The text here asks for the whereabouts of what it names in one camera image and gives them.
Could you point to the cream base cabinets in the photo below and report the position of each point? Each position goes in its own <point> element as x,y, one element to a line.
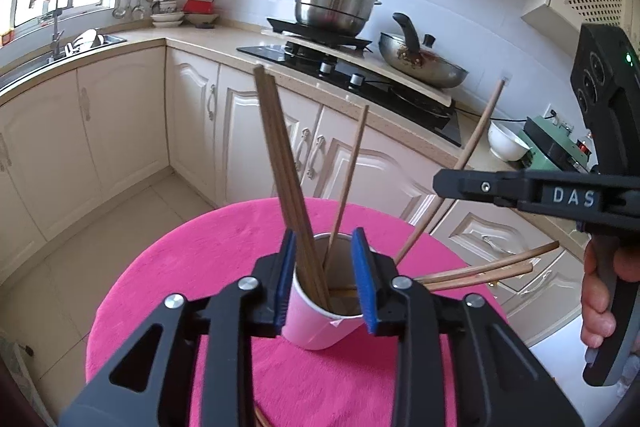
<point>125,117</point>

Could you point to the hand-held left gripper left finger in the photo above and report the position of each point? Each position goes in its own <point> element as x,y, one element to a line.
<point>285,279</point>

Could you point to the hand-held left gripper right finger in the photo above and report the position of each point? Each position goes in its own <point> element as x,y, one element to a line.
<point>362,279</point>

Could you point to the bundle of wooden chopsticks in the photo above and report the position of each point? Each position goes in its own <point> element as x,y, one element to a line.
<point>285,167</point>

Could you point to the steel stock pot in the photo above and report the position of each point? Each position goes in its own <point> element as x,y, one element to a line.
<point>335,7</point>

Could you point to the steel faucet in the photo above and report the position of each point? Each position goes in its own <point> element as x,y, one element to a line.
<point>56,32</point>

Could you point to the black induction cooker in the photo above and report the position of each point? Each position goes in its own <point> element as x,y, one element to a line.
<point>300,32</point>

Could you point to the green multi cooker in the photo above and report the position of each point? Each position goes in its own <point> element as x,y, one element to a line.
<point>555,147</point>

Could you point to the wok with glass lid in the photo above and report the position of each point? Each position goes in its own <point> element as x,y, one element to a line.
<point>425,67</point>

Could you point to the stack of white plates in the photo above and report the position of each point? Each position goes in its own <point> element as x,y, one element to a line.
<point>167,19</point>

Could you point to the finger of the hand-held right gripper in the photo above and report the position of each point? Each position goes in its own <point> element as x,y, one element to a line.
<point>480,187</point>

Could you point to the pink tablecloth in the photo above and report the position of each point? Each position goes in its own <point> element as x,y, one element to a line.
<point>200,257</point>

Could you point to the black glass gas stove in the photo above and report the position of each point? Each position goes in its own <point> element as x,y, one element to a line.
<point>280,57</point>

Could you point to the red box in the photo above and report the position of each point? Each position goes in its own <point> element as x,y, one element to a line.
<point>199,6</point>

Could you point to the white bowl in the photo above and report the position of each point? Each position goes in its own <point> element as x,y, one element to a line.
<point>507,142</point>

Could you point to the person's right hand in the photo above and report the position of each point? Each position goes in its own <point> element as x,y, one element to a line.
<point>597,307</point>

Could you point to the pink cup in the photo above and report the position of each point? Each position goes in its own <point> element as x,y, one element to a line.
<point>310,327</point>

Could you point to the slim brown chopstick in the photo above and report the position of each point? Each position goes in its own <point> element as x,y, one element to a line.
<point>475,132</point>

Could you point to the wooden board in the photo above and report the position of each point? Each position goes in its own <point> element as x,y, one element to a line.
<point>350,59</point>

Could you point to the steel sink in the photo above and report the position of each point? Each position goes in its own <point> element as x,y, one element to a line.
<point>30,67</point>

